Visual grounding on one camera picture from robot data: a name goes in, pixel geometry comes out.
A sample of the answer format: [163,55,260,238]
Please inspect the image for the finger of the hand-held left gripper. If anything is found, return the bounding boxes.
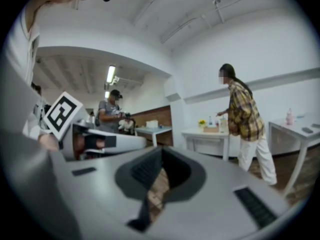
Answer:
[116,133,147,152]

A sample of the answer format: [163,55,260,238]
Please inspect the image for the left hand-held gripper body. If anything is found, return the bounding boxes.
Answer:
[43,91,118,162]

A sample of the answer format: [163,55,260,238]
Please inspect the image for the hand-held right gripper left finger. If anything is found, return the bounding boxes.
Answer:
[48,146,164,240]

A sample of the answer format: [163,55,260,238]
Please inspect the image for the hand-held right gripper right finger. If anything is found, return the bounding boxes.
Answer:
[146,146,299,240]

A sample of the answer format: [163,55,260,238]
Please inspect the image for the wooden tray box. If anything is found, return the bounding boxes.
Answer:
[203,125,221,134]

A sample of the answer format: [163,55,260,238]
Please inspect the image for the person's left forearm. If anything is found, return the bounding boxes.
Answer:
[37,133,61,152]

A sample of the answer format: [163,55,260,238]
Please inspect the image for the person's left hand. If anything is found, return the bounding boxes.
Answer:
[73,133,106,159]

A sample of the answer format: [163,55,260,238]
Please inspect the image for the light blue table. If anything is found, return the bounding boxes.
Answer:
[134,125,173,147]

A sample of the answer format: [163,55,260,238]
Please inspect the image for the long ceiling lamp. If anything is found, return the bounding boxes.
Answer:
[106,65,117,84]

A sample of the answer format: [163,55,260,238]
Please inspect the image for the white table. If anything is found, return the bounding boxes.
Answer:
[181,128,241,161]
[268,113,320,197]

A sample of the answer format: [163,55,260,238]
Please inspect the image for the person's white shirt torso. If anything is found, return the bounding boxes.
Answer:
[0,1,51,141]

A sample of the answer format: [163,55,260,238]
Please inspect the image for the pink bottle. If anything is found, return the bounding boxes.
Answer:
[286,107,295,126]

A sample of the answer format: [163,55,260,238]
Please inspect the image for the ceiling conduit pipe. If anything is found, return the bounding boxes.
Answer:
[202,0,226,24]

